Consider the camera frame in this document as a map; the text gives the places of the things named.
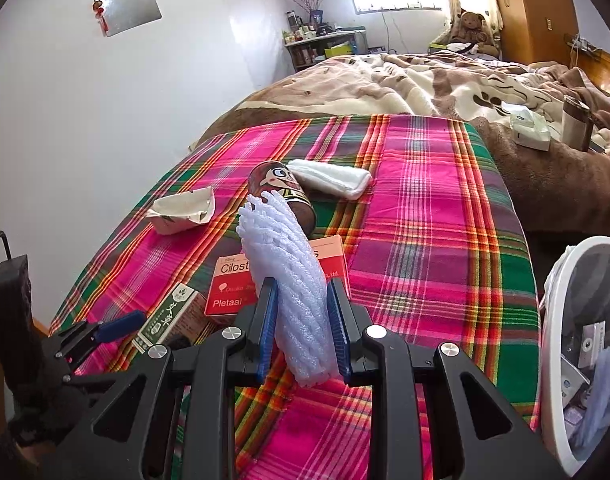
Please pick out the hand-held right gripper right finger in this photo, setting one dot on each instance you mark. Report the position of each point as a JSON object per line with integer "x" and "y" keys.
{"x": 341, "y": 330}

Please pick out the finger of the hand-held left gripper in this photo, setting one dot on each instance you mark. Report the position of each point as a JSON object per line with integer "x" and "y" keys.
{"x": 122, "y": 326}
{"x": 75, "y": 330}

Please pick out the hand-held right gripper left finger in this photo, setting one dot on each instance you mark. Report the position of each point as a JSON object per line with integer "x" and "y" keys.
{"x": 267, "y": 330}

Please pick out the green white carton box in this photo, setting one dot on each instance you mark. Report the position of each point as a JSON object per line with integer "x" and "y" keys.
{"x": 170, "y": 320}

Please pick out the white foam net sleeve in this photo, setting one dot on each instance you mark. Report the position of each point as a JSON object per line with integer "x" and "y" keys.
{"x": 290, "y": 270}

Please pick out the white bin with grey bag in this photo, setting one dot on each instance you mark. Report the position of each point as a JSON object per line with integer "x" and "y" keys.
{"x": 555, "y": 360}

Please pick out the red white medicine box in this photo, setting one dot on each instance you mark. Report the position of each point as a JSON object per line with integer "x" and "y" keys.
{"x": 230, "y": 285}

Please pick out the pink green plaid blanket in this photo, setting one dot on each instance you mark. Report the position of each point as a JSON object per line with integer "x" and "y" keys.
{"x": 425, "y": 240}

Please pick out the crumpled beige carton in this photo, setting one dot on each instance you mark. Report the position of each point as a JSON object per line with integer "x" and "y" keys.
{"x": 180, "y": 210}

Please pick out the red cylindrical can with face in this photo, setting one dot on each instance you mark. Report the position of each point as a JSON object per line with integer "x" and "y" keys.
{"x": 280, "y": 182}

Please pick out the white folded towel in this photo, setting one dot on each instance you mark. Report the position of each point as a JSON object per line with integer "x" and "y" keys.
{"x": 330, "y": 177}

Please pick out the brown cream fleece blanket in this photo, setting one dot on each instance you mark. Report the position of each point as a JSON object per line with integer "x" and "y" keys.
{"x": 410, "y": 80}

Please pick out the white tissue box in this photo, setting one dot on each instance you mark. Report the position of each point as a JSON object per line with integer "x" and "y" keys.
{"x": 530, "y": 132}

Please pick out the shelf desk with bottles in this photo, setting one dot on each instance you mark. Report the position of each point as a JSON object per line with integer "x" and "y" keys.
{"x": 325, "y": 50}

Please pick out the white brown thermos cup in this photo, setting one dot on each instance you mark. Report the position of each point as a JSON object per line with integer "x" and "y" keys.
{"x": 576, "y": 122}

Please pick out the red knot ornament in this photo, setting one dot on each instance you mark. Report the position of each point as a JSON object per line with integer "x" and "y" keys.
{"x": 100, "y": 10}

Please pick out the brown teddy bear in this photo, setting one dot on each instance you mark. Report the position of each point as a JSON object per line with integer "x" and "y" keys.
{"x": 472, "y": 30}

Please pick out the wooden headboard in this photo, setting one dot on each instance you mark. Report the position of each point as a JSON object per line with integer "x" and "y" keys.
{"x": 605, "y": 72}

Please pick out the wooden wardrobe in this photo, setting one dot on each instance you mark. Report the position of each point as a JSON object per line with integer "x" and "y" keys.
{"x": 530, "y": 10}

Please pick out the power strip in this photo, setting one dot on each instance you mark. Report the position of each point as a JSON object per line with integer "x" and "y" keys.
{"x": 582, "y": 44}

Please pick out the silver wall panel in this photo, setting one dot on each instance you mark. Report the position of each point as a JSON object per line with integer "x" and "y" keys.
{"x": 132, "y": 7}

